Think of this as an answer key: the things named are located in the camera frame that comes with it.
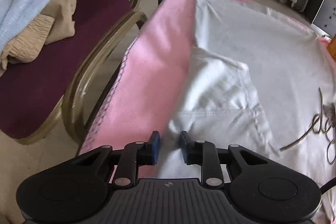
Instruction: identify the white printed t-shirt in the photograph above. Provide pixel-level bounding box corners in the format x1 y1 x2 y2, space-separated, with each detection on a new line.
146 0 336 185

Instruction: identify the maroon banquet chair near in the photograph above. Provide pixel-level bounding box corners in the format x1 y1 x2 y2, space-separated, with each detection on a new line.
1 0 146 144

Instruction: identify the beige garment on chair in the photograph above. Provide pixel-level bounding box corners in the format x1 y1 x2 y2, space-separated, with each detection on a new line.
1 0 77 74

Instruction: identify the pink dalmatian blanket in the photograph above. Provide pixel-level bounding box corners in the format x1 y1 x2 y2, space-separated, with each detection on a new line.
79 0 336 183

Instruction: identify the orange juice bottle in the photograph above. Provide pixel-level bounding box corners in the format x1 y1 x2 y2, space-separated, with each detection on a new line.
327 35 336 61

